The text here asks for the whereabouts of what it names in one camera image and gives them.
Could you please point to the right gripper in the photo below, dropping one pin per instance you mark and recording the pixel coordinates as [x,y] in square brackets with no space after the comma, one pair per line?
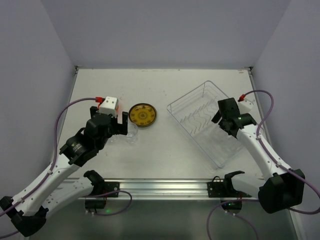
[222,120]

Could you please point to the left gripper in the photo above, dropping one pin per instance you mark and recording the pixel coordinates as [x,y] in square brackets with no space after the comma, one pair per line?
[116,124]

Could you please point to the clear glass cup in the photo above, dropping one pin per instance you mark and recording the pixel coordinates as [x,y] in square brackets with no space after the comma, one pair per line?
[114,139]
[132,133]

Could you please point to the yellow patterned plate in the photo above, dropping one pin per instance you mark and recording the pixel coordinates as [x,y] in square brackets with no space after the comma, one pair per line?
[142,115]

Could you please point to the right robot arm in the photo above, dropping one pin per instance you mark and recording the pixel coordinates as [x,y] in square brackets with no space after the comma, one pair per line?
[281,186]

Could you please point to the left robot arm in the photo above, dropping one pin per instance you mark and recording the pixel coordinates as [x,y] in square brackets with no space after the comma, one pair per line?
[30,209]

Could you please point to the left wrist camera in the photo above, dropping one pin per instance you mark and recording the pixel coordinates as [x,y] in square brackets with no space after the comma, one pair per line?
[109,106]

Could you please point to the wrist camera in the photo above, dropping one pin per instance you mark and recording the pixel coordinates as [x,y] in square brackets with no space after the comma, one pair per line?
[244,105]
[109,106]

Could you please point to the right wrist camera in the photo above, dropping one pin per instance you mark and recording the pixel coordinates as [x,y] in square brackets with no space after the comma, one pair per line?
[244,105]

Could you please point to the white wire dish rack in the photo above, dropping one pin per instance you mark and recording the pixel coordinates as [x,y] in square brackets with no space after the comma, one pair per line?
[192,108]

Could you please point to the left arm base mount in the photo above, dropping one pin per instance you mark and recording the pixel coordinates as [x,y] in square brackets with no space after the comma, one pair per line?
[107,188]

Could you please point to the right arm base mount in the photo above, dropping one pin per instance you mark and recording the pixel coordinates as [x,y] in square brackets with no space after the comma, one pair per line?
[223,188]

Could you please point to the aluminium mounting rail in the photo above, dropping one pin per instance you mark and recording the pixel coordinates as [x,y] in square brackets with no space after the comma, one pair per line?
[160,188]

